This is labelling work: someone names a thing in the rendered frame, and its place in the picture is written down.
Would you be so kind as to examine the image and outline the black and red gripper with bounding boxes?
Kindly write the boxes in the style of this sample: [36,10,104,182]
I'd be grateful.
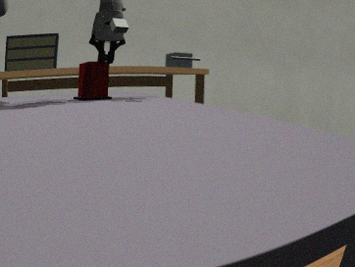
[89,9,126,64]

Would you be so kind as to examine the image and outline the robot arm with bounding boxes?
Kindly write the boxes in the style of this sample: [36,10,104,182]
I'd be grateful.
[0,0,128,33]

